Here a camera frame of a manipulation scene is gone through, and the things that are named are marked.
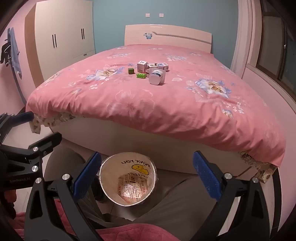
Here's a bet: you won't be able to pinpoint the black hanging cloth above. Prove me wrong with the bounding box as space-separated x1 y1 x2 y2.
0 40 12 67

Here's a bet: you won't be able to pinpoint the small white box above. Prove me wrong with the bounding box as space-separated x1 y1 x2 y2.
137 61 148 74

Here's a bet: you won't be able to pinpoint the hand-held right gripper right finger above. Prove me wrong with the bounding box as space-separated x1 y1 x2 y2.
191 151 278 241

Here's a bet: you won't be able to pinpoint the white plastic thank-you bag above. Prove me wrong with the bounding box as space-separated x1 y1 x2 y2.
99 152 158 207

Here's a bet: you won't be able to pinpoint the patterned bed sheet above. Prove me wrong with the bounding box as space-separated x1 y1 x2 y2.
30 112 278 184

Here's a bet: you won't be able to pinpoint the dark framed window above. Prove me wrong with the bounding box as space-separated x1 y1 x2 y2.
254 0 296 90

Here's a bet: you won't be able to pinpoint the pink floral blanket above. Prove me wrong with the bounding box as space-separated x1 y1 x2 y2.
25 45 287 168

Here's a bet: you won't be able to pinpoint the pink quilted garment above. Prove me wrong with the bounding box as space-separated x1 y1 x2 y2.
14 204 183 241

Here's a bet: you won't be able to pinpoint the grey pants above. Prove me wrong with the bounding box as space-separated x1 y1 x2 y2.
43 146 222 241

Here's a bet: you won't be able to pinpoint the white wardrobe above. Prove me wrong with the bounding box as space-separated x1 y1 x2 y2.
25 0 96 88

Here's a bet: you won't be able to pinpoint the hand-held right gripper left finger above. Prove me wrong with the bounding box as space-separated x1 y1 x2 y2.
23 152 102 241

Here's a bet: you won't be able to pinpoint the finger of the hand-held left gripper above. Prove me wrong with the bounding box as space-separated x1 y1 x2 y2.
0 111 35 145
0 132 63 163

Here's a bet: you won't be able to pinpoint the blue hanging cloth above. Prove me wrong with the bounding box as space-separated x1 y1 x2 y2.
8 27 23 80

